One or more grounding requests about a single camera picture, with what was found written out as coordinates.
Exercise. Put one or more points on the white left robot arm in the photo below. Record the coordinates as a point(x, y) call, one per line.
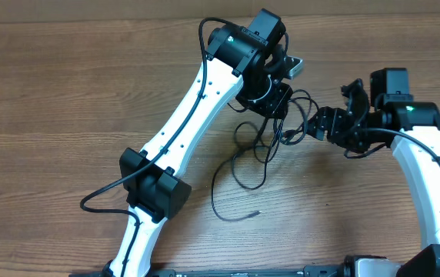
point(245, 63)

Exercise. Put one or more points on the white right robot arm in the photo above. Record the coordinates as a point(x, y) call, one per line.
point(388, 116)

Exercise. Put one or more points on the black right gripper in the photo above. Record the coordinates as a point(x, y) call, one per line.
point(338, 118)

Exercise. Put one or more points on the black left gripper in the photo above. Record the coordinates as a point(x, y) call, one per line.
point(278, 105)

